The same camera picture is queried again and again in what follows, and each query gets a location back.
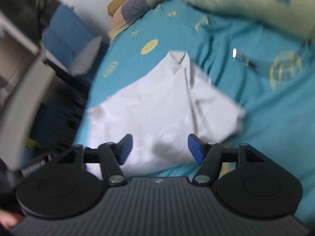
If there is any white garment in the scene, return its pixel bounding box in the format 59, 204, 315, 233
88, 51, 246, 177

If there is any person's left hand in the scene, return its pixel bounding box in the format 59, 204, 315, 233
0, 210, 23, 229

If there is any grey seat cushion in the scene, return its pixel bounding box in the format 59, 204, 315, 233
68, 36, 103, 77

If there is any teal patterned bed sheet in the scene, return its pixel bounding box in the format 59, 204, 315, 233
89, 0, 314, 226

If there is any silver usb plug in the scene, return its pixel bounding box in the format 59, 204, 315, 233
232, 49, 256, 68

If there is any blue covered chair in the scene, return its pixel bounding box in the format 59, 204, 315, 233
42, 4, 108, 83

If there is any striped pink grey pillow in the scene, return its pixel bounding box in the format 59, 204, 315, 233
107, 0, 167, 42

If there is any light green fleece blanket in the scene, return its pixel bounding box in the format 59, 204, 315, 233
181, 0, 314, 42

